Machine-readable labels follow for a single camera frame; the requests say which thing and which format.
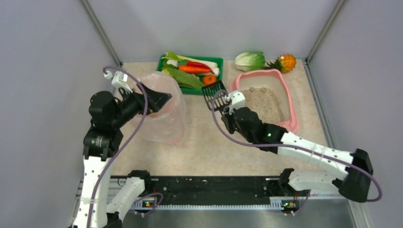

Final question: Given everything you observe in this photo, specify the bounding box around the pink plastic trash bag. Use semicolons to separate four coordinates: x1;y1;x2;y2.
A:
137;71;185;144

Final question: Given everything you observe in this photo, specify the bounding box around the black slotted litter scoop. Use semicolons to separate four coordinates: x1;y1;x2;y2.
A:
201;80;229;115

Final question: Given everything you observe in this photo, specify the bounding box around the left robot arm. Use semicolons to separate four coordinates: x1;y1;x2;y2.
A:
71;83;172;228

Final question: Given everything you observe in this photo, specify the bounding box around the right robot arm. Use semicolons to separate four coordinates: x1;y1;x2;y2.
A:
220;107;378;203

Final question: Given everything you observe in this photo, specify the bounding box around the cat litter sand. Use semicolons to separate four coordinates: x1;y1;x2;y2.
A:
241;87;285;124

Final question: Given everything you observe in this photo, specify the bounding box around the pink litter box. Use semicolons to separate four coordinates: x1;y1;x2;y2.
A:
230;69;299;133

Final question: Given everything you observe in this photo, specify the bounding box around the green toy leaf vegetable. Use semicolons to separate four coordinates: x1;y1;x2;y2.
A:
162;64;204;89

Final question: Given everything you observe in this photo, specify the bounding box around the orange toy carrot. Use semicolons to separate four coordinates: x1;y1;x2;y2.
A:
178;65;212;74

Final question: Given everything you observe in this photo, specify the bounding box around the green plastic tray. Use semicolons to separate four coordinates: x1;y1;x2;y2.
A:
156;54;224;95

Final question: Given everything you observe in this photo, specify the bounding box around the red toy chili pepper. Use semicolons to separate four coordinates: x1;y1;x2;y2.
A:
186;61;214;74

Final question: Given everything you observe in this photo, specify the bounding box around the toy orange tangerine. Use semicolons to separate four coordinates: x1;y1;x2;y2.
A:
202;75;217;86

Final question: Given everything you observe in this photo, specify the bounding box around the toy cabbage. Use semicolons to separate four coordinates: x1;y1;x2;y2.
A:
235;51;266;72

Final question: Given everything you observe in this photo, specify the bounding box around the white toy radish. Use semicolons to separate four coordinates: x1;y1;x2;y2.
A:
211;67;221;77

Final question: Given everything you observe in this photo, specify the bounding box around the white toy leek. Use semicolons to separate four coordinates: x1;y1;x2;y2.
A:
161;51;223;68

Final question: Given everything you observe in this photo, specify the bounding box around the toy pineapple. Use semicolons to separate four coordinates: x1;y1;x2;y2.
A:
265;54;297;73

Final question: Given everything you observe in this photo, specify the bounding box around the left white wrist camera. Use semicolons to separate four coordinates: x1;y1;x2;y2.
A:
104;70;133;93

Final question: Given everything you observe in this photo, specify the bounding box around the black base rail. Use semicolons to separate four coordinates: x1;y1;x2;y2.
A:
108;175;311;209

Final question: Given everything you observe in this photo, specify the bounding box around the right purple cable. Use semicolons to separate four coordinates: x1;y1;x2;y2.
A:
211;89;383;216

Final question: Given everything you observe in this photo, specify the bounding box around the purple cable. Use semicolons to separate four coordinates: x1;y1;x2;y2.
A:
86;65;164;228
211;89;383;216

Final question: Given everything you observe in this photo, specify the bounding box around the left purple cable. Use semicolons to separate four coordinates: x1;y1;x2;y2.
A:
86;65;164;228

